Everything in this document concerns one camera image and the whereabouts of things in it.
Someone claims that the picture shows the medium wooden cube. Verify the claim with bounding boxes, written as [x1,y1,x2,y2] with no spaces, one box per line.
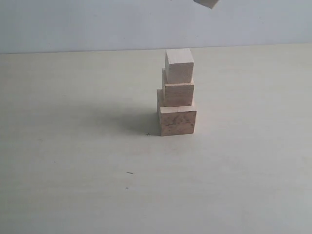
[162,68,195,107]

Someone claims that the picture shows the pale wooden cube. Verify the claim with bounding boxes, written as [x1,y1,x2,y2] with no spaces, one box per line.
[165,48,194,84]

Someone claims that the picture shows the small wooden cube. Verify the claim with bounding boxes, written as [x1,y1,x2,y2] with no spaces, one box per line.
[194,0,219,9]

